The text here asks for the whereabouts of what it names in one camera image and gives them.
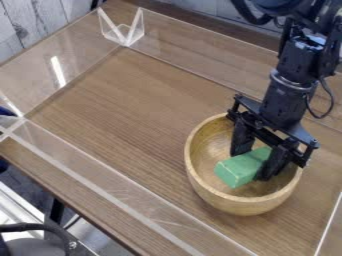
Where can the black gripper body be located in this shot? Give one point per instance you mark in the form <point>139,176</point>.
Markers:
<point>274,118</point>

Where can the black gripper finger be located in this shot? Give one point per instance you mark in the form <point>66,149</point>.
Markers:
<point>242,140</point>
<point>277,160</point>

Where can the green rectangular block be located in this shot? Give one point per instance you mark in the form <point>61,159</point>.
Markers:
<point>238,170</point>

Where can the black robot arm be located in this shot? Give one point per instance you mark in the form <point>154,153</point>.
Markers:
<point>308,61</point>

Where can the light wooden bowl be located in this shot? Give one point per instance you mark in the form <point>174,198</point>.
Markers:
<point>206,149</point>

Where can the black table leg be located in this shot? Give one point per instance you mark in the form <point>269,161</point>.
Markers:
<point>57,211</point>

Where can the blue object at left edge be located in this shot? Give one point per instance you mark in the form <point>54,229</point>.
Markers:
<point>6,112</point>

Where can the clear acrylic corner bracket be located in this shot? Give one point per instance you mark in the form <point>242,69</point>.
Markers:
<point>123,34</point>

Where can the black metal bracket with screw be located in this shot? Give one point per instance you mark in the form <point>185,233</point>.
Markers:
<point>65,245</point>

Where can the clear acrylic tray wall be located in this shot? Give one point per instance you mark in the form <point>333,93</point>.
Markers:
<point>105,115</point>

